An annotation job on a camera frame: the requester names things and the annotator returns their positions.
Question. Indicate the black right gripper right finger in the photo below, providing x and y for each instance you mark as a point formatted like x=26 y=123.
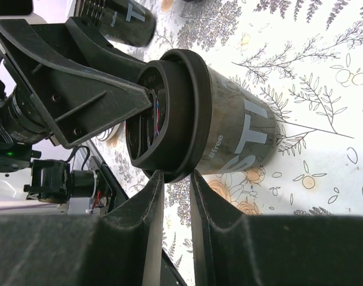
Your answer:
x=233 y=248

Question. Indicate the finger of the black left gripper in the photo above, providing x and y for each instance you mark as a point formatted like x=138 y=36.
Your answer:
x=57 y=95
x=99 y=53

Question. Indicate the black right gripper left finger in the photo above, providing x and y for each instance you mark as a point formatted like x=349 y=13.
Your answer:
x=123 y=247

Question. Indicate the black plastic cup lid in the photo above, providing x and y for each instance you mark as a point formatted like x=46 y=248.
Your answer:
x=172 y=134

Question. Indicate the dark paper coffee cup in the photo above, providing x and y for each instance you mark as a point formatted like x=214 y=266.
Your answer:
x=242 y=129

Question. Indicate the blue striped white plate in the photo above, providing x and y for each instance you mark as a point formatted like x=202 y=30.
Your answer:
x=111 y=137

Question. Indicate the floral patterned table mat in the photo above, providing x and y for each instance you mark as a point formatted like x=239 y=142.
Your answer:
x=305 y=59

